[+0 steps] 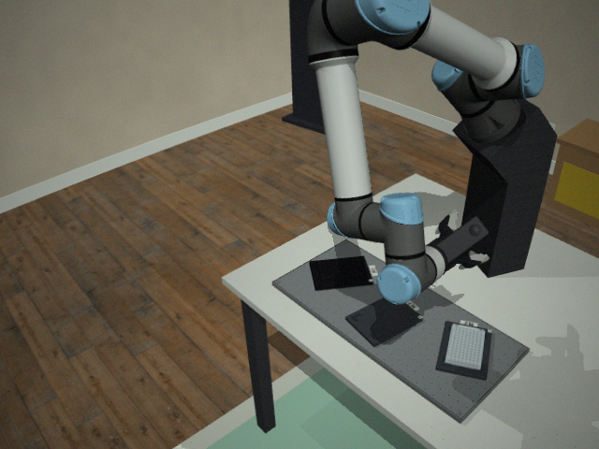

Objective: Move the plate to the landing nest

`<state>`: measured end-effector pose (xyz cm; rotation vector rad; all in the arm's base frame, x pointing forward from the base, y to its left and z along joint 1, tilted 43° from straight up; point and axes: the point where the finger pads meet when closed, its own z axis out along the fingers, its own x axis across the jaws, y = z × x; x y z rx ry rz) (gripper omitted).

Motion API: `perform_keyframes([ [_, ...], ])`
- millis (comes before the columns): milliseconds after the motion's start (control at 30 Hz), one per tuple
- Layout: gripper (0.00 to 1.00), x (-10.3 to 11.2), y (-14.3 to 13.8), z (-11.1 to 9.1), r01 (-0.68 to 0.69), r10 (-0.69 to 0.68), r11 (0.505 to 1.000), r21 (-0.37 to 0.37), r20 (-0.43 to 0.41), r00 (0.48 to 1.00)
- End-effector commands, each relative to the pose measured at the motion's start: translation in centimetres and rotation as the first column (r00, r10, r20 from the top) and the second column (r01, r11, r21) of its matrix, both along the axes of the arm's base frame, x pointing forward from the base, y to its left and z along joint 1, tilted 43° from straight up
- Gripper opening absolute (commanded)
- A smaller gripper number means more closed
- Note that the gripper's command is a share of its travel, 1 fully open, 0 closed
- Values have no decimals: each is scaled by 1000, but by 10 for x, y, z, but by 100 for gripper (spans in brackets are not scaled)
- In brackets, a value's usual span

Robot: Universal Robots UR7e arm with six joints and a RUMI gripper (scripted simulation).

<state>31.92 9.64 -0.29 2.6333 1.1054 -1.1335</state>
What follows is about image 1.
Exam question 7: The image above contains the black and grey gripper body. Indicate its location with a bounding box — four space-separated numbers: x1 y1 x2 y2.
425 229 469 275

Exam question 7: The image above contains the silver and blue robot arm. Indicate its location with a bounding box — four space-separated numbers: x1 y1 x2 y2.
306 0 545 305

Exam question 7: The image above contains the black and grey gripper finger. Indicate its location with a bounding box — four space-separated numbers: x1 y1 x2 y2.
459 251 489 269
435 210 459 234

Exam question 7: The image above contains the dark grey rectangular frame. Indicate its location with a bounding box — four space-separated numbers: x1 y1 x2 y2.
345 298 423 347

